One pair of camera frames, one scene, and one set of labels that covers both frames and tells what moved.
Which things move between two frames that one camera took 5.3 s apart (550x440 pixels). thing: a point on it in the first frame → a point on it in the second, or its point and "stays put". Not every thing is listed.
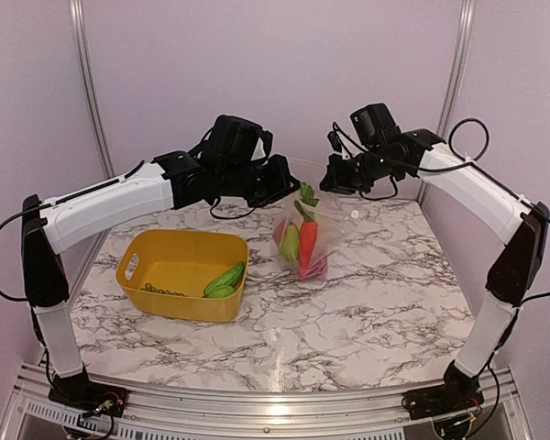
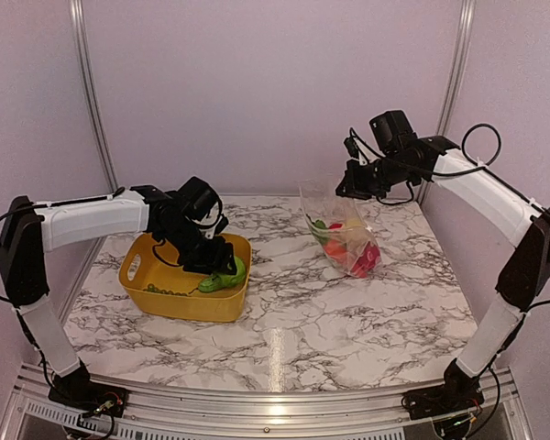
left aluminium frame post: (78, 15) stays put
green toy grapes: (148, 287) stays put
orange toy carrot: (309, 231) → (335, 248)
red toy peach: (316, 269) → (367, 262)
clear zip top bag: (313, 225) → (339, 226)
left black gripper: (284, 182) → (216, 259)
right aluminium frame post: (461, 48) stays put
